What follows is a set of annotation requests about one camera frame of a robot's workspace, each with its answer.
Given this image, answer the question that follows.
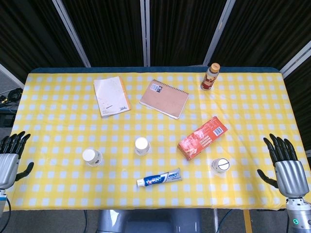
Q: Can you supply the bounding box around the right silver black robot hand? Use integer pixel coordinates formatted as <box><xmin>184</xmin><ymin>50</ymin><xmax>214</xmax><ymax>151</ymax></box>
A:
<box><xmin>257</xmin><ymin>133</ymin><xmax>311</xmax><ymax>198</ymax></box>

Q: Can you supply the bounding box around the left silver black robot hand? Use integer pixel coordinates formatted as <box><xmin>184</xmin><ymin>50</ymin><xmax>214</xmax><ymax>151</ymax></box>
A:
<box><xmin>0</xmin><ymin>131</ymin><xmax>35</xmax><ymax>190</ymax></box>

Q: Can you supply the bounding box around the white paper cup with line mark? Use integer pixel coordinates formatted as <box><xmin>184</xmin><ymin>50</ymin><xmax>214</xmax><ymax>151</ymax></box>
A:
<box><xmin>210</xmin><ymin>157</ymin><xmax>230</xmax><ymax>176</ymax></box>

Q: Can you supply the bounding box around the black equipment box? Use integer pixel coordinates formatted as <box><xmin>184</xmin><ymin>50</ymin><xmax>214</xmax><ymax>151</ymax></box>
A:
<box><xmin>0</xmin><ymin>109</ymin><xmax>17</xmax><ymax>129</ymax></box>

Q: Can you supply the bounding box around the yellow floor tape strip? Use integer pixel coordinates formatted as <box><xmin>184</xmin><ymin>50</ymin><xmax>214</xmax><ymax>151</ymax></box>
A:
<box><xmin>243</xmin><ymin>209</ymin><xmax>252</xmax><ymax>233</ymax></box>

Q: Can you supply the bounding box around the yellow checked tablecloth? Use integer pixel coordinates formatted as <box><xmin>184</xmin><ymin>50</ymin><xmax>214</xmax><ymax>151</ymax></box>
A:
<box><xmin>0</xmin><ymin>72</ymin><xmax>311</xmax><ymax>211</ymax></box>

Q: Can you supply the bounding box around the black fabric partition panel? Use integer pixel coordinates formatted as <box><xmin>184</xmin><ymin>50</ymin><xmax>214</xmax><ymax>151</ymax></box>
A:
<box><xmin>283</xmin><ymin>55</ymin><xmax>311</xmax><ymax>151</ymax></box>
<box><xmin>0</xmin><ymin>0</ymin><xmax>85</xmax><ymax>76</ymax></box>
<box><xmin>212</xmin><ymin>0</ymin><xmax>311</xmax><ymax>70</ymax></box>
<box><xmin>62</xmin><ymin>0</ymin><xmax>147</xmax><ymax>68</ymax></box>
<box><xmin>149</xmin><ymin>0</ymin><xmax>228</xmax><ymax>67</ymax></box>

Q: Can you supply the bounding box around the metal table leg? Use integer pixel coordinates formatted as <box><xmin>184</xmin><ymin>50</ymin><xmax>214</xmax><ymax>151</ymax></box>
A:
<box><xmin>213</xmin><ymin>208</ymin><xmax>219</xmax><ymax>233</ymax></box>

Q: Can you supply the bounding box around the orange cardboard box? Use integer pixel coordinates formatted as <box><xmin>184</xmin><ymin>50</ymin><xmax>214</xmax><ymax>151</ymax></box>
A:
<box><xmin>177</xmin><ymin>116</ymin><xmax>229</xmax><ymax>161</ymax></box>

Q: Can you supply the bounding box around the white booklet with orange spine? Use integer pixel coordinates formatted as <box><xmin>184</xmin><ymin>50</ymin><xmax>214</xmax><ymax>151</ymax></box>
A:
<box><xmin>93</xmin><ymin>76</ymin><xmax>132</xmax><ymax>118</ymax></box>

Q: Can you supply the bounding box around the red labelled drink bottle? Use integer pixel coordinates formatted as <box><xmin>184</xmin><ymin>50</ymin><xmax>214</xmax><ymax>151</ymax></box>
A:
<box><xmin>200</xmin><ymin>63</ymin><xmax>221</xmax><ymax>91</ymax></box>

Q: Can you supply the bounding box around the blue white toothpaste tube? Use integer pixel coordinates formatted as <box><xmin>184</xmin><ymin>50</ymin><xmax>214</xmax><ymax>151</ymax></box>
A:
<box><xmin>136</xmin><ymin>167</ymin><xmax>182</xmax><ymax>188</ymax></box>

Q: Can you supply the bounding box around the brown spiral notebook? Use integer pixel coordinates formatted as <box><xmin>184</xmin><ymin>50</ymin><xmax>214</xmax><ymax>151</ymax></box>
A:
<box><xmin>139</xmin><ymin>79</ymin><xmax>190</xmax><ymax>120</ymax></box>

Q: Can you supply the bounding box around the grey robot torso base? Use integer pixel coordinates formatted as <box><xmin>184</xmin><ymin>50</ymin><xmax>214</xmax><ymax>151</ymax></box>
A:
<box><xmin>96</xmin><ymin>208</ymin><xmax>203</xmax><ymax>233</ymax></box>

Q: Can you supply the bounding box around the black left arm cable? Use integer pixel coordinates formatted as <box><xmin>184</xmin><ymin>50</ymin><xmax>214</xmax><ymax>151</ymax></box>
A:
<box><xmin>0</xmin><ymin>197</ymin><xmax>12</xmax><ymax>233</ymax></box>

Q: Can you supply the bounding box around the black cable bundle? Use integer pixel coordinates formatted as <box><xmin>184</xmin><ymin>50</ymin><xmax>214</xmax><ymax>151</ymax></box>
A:
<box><xmin>0</xmin><ymin>87</ymin><xmax>24</xmax><ymax>105</ymax></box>

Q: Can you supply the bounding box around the dark floor cable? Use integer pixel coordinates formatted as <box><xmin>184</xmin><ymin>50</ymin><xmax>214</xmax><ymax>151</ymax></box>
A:
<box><xmin>219</xmin><ymin>209</ymin><xmax>234</xmax><ymax>233</ymax></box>

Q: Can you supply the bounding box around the silver partition frame post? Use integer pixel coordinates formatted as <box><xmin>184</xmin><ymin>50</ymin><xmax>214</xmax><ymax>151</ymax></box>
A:
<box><xmin>279</xmin><ymin>40</ymin><xmax>311</xmax><ymax>79</ymax></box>
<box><xmin>0</xmin><ymin>63</ymin><xmax>25</xmax><ymax>89</ymax></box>
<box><xmin>139</xmin><ymin>0</ymin><xmax>151</xmax><ymax>67</ymax></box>
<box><xmin>52</xmin><ymin>0</ymin><xmax>91</xmax><ymax>68</ymax></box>
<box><xmin>202</xmin><ymin>0</ymin><xmax>236</xmax><ymax>67</ymax></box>

